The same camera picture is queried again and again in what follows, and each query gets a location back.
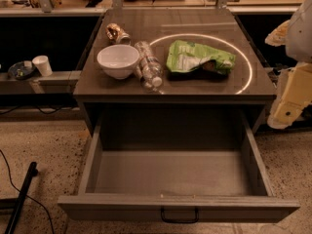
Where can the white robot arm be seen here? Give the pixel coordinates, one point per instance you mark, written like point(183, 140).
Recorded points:
point(299, 37)

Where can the white paper cup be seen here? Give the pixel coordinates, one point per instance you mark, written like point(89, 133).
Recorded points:
point(43, 65)

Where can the black drawer handle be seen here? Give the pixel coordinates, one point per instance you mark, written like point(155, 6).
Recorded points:
point(182, 216)

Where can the open grey top drawer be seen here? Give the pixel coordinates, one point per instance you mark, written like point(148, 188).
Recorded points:
point(130, 175)

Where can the dark round dish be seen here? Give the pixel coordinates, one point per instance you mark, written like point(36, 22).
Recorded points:
point(22, 70)

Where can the grey cabinet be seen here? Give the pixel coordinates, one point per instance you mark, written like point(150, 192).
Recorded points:
point(212, 77)

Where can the black stand leg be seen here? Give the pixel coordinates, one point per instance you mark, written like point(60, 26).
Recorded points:
point(14, 205)

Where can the white bowl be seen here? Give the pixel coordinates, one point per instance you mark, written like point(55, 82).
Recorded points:
point(118, 61)

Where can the clear plastic water bottle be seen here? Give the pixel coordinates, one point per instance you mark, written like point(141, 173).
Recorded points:
point(149, 71)

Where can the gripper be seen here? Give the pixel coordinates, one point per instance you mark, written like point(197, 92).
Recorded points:
point(301, 38)

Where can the green rice chip bag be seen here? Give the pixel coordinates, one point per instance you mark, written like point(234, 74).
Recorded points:
point(186, 57)

